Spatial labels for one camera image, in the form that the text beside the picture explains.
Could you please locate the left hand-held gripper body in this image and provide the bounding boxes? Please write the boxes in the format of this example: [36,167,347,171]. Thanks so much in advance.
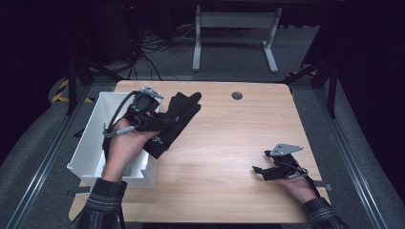
[126,87,165,133]

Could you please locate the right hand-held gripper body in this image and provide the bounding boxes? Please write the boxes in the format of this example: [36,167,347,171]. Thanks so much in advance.
[264,143,309,182]

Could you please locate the black glove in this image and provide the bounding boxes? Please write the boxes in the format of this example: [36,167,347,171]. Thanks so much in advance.
[141,92,203,160]

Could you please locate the white box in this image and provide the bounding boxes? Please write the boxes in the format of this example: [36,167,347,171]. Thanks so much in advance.
[66,91,166,189]

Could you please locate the person's right hand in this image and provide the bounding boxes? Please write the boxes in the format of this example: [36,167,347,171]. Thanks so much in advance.
[275,176,318,205]

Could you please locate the person's left hand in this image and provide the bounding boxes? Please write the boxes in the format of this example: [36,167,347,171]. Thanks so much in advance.
[101,118,160,183]

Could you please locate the black metal stand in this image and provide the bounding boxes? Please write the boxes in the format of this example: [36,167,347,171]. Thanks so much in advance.
[280,59,339,119]
[65,55,126,116]

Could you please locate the yellow black hazard tape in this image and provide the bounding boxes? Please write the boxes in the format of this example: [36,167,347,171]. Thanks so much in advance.
[52,78,96,104]

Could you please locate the black device with red light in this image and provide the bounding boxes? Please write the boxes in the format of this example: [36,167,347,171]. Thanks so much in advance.
[119,0,141,14]

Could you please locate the right hand-held gripper cable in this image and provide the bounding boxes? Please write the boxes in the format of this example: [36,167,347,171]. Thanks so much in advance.
[294,168,322,199]

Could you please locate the grey table edge bracket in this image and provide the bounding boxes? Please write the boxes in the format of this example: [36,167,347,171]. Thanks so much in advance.
[313,179,334,192]

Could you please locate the aluminium rail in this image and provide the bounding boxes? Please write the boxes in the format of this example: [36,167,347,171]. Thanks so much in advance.
[313,88,389,229]
[5,85,94,229]

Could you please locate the tangle of black floor cables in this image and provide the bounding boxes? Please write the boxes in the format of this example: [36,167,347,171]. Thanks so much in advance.
[126,24,199,81]

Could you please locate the white desk frame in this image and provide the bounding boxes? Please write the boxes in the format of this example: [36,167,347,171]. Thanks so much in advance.
[191,4,284,73]

